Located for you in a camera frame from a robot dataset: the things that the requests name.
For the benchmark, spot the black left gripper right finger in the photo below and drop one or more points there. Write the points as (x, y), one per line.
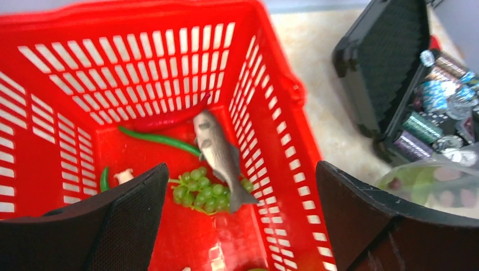
(371, 229)

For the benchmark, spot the white toy mushroom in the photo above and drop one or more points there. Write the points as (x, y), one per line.
(124, 176)

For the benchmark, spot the red chili pepper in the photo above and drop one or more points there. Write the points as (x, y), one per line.
(169, 120)

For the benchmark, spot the toy fish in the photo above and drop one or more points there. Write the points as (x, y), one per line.
(222, 157)

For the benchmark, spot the open black foam case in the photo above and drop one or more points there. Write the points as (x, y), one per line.
(414, 102)

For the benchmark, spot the clear zip top bag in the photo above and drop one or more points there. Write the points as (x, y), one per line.
(446, 182)

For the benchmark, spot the green pea pod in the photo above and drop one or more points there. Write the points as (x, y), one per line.
(104, 185)

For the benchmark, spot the red plastic basket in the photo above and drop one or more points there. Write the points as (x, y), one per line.
(71, 76)

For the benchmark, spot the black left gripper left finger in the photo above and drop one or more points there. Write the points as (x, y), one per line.
(113, 230)

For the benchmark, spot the green grape bunch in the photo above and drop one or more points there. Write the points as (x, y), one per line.
(195, 190)

